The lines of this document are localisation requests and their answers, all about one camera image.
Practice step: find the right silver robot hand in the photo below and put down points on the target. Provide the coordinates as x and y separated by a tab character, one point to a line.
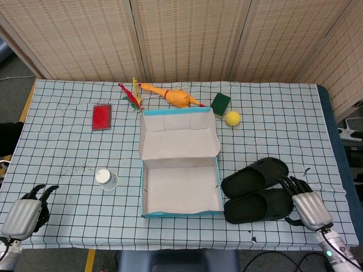
310	208

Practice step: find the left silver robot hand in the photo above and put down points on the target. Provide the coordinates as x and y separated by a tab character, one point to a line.
21	218

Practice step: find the black rubber slipper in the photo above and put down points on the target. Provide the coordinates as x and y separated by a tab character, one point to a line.
255	175
249	208

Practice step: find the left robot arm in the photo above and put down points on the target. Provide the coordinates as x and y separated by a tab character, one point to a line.
10	255

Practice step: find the blue cardboard shoe box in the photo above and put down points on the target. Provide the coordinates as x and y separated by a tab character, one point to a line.
181	187

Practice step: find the black bulky object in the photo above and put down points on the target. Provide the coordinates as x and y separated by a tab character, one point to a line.
10	136

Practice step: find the dark blue padded table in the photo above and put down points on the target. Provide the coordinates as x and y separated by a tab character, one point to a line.
336	127

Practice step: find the white plastic floor object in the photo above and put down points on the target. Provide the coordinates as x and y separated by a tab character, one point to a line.
351	127

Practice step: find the white paper cup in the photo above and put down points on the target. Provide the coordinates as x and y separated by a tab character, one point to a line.
106	180

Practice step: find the yellow foam ball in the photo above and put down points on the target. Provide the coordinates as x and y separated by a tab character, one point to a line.
233	119

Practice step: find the red ink pad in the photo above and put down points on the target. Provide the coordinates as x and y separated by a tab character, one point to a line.
101	117

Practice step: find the green yellow sponge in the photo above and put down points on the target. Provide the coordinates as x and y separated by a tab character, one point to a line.
221	102

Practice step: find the dark blue chair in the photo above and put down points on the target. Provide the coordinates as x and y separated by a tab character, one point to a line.
175	262

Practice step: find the red yellow feather shuttlecock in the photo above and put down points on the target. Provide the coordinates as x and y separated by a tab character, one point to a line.
134	97

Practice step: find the yellow rubber chicken toy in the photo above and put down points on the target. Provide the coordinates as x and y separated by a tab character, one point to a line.
177	97

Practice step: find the woven folding screen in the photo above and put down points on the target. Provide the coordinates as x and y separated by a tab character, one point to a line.
198	37

